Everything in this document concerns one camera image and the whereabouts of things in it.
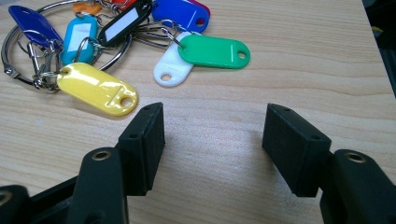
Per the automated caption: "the black plastic key tag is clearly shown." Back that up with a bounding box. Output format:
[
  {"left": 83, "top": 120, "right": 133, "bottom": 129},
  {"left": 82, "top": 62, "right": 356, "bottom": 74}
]
[{"left": 97, "top": 0, "right": 153, "bottom": 49}]

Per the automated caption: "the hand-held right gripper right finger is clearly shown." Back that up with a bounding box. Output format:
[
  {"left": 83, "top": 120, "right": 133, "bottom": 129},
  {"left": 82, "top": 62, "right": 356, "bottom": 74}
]
[{"left": 262, "top": 103, "right": 396, "bottom": 224}]

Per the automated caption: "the red plastic key tag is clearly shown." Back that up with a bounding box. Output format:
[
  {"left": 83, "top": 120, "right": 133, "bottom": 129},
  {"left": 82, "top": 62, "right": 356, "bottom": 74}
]
[{"left": 110, "top": 0, "right": 138, "bottom": 10}]

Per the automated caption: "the white plastic key tag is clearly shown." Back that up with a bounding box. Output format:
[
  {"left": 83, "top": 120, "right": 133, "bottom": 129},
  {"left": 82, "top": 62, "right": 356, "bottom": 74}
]
[{"left": 153, "top": 31, "right": 200, "bottom": 88}]

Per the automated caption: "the orange plastic key tag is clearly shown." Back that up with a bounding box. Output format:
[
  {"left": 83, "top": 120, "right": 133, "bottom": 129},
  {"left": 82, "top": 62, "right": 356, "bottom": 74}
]
[{"left": 72, "top": 2, "right": 103, "bottom": 16}]

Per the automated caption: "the dark metal frame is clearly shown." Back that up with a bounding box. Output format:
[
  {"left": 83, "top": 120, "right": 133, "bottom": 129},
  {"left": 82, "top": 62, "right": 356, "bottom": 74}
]
[{"left": 362, "top": 0, "right": 396, "bottom": 98}]

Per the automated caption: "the royal blue plastic key tag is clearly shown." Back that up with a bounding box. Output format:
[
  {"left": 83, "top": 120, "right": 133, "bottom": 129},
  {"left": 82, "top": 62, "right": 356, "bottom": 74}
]
[{"left": 151, "top": 0, "right": 210, "bottom": 34}]

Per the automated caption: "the small metal split ring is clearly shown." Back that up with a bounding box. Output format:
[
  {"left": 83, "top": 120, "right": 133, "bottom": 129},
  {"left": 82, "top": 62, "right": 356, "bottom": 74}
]
[
  {"left": 73, "top": 36, "right": 103, "bottom": 65},
  {"left": 32, "top": 70, "right": 63, "bottom": 93},
  {"left": 16, "top": 29, "right": 64, "bottom": 60},
  {"left": 161, "top": 26, "right": 188, "bottom": 49}
]

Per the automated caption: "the large metal binder ring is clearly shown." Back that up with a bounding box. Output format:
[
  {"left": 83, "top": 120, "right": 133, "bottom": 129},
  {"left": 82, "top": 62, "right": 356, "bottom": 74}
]
[{"left": 0, "top": 0, "right": 134, "bottom": 87}]

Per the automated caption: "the yellow plastic key tag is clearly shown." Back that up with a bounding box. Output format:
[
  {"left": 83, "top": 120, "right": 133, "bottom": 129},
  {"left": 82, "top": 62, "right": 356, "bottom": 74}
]
[{"left": 56, "top": 62, "right": 139, "bottom": 118}]

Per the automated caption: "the green plastic key tag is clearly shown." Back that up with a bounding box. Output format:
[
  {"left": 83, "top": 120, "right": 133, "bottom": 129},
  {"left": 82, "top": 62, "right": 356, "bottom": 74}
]
[{"left": 177, "top": 33, "right": 251, "bottom": 70}]

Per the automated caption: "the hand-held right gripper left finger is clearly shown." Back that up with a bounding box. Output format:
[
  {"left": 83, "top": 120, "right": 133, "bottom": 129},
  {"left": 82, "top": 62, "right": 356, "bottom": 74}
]
[{"left": 66, "top": 102, "right": 166, "bottom": 224}]

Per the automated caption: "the light blue plastic key tag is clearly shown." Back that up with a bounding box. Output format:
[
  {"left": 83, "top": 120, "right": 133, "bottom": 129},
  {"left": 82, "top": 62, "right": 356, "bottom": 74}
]
[{"left": 60, "top": 14, "right": 100, "bottom": 65}]

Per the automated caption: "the dark blue plastic key tag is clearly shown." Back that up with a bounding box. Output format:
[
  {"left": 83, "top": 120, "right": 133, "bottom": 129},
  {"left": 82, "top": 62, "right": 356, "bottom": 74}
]
[{"left": 7, "top": 5, "right": 64, "bottom": 50}]

